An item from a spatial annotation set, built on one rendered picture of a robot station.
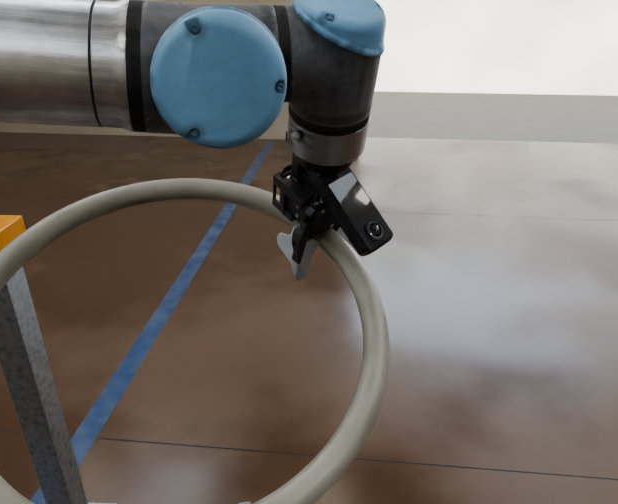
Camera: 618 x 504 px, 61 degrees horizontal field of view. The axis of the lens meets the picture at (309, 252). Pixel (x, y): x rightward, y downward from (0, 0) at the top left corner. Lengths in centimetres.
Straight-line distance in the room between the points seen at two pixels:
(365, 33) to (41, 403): 135
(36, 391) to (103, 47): 131
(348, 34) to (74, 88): 24
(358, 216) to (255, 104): 29
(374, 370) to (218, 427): 170
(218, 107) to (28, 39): 12
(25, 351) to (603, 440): 205
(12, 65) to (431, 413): 213
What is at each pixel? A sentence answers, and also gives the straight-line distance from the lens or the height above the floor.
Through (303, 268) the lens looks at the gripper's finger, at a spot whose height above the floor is 123.
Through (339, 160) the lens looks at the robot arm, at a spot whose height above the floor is 140.
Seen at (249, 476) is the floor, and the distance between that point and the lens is 208.
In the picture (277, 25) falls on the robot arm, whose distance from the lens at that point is 52.
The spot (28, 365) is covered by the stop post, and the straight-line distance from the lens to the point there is 156.
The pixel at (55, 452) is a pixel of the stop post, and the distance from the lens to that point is 175.
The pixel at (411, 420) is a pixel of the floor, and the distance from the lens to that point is 229.
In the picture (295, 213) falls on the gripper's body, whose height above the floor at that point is 131.
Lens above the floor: 157
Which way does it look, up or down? 27 degrees down
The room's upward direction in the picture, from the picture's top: straight up
